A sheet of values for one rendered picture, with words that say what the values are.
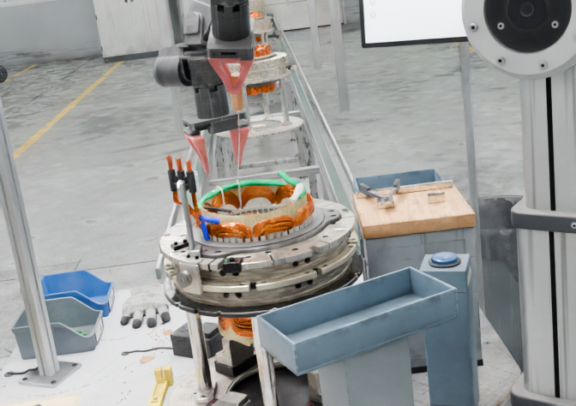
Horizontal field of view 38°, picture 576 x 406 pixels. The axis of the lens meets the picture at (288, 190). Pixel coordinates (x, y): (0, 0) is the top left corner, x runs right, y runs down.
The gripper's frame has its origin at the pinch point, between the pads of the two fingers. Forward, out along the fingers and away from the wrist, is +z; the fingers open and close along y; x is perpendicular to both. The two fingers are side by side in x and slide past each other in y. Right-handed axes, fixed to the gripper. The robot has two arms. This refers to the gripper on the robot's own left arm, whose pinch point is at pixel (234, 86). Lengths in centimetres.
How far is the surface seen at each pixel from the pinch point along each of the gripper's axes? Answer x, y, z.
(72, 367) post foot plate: -35, 2, 62
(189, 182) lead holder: -6.5, 12.6, 9.1
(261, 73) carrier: -6, -191, 105
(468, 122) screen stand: 57, -87, 63
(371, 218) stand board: 22.3, 1.1, 25.5
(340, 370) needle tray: 15.5, 40.2, 19.2
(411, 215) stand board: 29.1, 1.4, 24.6
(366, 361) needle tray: 18.8, 39.5, 18.4
